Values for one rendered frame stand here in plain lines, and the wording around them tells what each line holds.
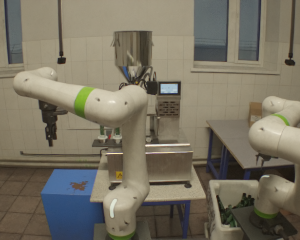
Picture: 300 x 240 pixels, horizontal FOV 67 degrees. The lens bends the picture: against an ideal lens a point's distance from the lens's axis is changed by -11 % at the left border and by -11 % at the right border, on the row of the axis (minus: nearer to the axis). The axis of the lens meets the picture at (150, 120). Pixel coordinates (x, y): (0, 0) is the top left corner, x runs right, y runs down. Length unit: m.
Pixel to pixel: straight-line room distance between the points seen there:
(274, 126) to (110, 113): 0.53
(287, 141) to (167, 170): 1.10
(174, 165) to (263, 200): 0.76
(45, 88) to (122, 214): 0.56
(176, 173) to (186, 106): 1.69
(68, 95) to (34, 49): 2.57
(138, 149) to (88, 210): 1.21
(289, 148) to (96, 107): 0.63
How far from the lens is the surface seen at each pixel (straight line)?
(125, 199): 1.00
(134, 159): 1.05
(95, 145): 1.82
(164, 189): 1.81
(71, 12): 3.31
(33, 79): 1.04
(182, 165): 1.77
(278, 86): 3.79
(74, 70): 3.29
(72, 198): 2.11
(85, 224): 2.26
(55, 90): 0.95
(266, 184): 1.19
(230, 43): 3.82
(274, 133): 0.85
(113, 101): 0.82
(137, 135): 1.00
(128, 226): 1.05
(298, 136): 0.84
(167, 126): 1.87
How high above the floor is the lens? 1.75
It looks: 18 degrees down
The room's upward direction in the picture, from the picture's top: straight up
